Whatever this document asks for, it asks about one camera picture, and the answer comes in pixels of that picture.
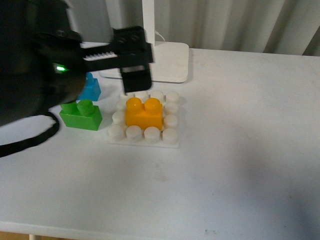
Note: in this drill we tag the white studded base plate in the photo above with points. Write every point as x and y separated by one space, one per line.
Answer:
119 133

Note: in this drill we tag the yellow two-stud block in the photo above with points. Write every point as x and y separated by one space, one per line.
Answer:
144 115

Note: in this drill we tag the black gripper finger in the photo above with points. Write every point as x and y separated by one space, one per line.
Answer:
129 52

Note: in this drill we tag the white curtain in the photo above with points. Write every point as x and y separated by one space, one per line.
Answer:
290 27

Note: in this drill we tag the green two-stud block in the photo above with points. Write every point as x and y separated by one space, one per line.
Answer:
81 115

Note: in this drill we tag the blue three-stud block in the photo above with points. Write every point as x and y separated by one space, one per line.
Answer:
91 90

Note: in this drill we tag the white desk lamp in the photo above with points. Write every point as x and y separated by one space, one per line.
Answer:
171 59

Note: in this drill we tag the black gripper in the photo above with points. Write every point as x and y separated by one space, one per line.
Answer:
41 63

